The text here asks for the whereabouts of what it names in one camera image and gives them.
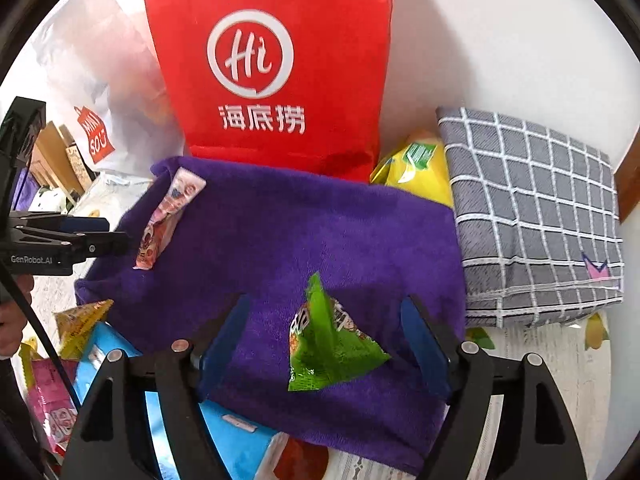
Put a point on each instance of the yellow triangular snack packet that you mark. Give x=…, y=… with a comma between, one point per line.
x=80, y=325

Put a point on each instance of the blue tissue pack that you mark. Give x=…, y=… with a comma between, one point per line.
x=240, y=440

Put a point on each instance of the patterned book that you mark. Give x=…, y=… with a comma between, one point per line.
x=80, y=165

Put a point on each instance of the fruit print tablecloth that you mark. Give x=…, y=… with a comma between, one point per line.
x=540, y=350

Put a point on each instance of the wooden door frame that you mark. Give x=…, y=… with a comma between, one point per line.
x=630, y=185

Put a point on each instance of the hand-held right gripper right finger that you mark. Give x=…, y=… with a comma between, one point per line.
x=425, y=350

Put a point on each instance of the large pink snack bag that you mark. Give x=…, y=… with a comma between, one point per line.
x=50, y=395

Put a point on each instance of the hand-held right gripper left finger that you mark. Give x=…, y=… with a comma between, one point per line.
x=225, y=345

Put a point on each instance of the green snack packet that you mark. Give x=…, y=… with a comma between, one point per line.
x=330, y=355

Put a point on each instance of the grey checked folded cloth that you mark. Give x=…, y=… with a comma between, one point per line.
x=530, y=210

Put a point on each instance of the white plastic bag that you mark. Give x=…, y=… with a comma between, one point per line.
x=100, y=70

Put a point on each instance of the white spotted plush toy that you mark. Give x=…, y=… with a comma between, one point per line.
x=47, y=202

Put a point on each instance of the purple fabric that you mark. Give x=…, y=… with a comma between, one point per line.
x=25, y=192

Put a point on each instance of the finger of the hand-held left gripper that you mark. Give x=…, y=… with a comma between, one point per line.
x=85, y=224
x=110, y=244

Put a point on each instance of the long pink snack packet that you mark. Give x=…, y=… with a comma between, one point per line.
x=165, y=220

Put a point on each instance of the red paper bag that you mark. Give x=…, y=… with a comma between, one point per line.
x=300, y=20

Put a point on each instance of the person's left hand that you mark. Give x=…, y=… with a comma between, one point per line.
x=12, y=320

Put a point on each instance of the purple towel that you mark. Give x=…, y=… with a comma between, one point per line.
x=300, y=230

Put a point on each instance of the yellow snack bag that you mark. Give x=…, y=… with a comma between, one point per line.
x=425, y=180

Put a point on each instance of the wooden chair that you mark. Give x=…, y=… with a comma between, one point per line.
x=47, y=155

